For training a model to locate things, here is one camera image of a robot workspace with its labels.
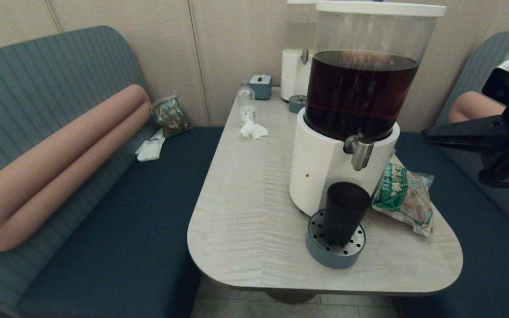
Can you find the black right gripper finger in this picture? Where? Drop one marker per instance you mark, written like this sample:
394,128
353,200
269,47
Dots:
471,143
475,129

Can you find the black plastic cup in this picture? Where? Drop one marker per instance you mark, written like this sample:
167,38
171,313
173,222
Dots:
345,212

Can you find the green grain snack bag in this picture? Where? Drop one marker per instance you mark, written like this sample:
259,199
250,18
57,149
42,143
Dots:
402,198

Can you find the teal upholstered booth bench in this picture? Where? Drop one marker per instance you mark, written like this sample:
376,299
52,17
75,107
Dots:
126,221
471,265

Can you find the large dark tea dispenser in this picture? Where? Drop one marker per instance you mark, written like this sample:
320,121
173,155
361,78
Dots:
325,176

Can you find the blue perforated steel drip tray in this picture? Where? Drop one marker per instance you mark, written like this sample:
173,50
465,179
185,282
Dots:
334,258

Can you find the small blue drip tray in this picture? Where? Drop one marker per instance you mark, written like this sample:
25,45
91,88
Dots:
295,104

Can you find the small steel dispenser tap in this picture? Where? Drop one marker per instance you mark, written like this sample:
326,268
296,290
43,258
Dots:
304,56

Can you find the rear white drink dispenser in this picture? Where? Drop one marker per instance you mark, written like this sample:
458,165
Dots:
292,73

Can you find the blue tissue box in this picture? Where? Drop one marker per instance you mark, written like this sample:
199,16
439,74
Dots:
260,87

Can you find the crumpled white tissue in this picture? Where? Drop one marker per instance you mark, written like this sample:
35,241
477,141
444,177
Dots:
252,129

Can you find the clear plastic bottle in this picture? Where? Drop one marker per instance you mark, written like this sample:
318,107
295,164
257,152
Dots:
245,104

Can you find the brown green snack bag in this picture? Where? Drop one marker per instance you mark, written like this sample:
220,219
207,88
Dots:
170,115

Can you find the white napkin pack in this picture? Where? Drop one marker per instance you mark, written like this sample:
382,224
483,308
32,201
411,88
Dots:
150,149

